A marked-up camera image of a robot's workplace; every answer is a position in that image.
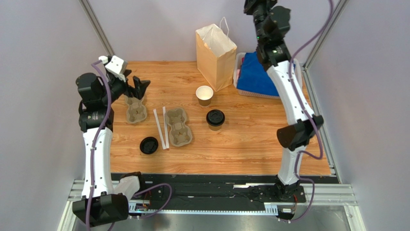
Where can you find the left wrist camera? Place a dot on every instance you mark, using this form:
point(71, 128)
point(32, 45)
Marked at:
point(115, 66)

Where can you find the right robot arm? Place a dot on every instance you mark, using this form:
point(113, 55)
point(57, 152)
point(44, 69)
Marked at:
point(272, 22)

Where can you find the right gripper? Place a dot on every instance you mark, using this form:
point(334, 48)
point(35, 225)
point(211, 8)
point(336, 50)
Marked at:
point(259, 9)

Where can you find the grey pulp cup carrier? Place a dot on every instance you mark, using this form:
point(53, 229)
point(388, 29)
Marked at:
point(180, 134)

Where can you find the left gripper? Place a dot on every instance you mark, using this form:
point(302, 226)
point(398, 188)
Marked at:
point(140, 86)

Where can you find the blue folded towel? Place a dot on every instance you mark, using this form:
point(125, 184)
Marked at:
point(254, 77)

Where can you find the white wrapped straw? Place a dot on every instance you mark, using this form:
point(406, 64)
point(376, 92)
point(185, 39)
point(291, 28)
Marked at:
point(159, 129)
point(165, 128)

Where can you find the paper coffee cup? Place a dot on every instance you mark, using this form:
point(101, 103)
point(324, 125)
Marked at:
point(215, 121)
point(204, 95)

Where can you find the aluminium frame rail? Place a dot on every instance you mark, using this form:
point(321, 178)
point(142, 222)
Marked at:
point(327, 191)

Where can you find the white plastic basket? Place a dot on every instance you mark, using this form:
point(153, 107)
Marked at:
point(238, 69)

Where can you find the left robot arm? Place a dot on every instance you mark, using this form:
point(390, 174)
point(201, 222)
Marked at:
point(102, 203)

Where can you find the black cup lid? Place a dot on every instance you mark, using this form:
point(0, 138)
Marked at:
point(215, 117)
point(149, 145)

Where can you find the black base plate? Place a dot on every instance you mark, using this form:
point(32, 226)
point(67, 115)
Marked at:
point(215, 192)

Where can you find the brown paper bag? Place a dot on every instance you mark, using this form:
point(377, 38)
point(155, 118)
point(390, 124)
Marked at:
point(215, 54)

